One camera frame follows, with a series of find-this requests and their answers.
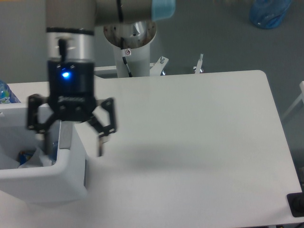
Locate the blue labelled water bottle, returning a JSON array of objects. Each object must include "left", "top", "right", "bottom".
[{"left": 0, "top": 80, "right": 20, "bottom": 104}]

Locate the colourful snack wrapper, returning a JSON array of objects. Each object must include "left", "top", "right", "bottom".
[{"left": 18, "top": 151, "right": 35, "bottom": 165}]

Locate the clear blue plastic bottle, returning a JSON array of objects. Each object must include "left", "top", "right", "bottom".
[{"left": 50, "top": 141, "right": 58, "bottom": 161}]

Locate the black device at table edge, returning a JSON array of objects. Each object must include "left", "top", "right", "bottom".
[{"left": 287, "top": 192, "right": 304, "bottom": 218}]

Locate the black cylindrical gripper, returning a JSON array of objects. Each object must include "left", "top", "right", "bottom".
[{"left": 27, "top": 60, "right": 118, "bottom": 157}]

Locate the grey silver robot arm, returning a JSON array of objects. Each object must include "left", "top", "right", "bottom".
[{"left": 27, "top": 0, "right": 176, "bottom": 154}]

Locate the white plastic trash can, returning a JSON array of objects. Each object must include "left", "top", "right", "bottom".
[{"left": 0, "top": 103, "right": 87, "bottom": 203}]

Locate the blue plastic bag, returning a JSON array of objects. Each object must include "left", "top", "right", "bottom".
[{"left": 248, "top": 0, "right": 293, "bottom": 29}]

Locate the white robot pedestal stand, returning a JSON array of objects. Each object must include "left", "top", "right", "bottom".
[{"left": 94, "top": 20, "right": 205, "bottom": 79}]

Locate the white frame at right edge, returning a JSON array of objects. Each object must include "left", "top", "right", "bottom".
[{"left": 286, "top": 81, "right": 304, "bottom": 115}]

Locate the white paper tissue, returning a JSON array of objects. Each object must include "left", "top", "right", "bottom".
[{"left": 18, "top": 147, "right": 56, "bottom": 169}]

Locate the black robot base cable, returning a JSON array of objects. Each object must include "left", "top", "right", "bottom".
[{"left": 120, "top": 37, "right": 133, "bottom": 78}]

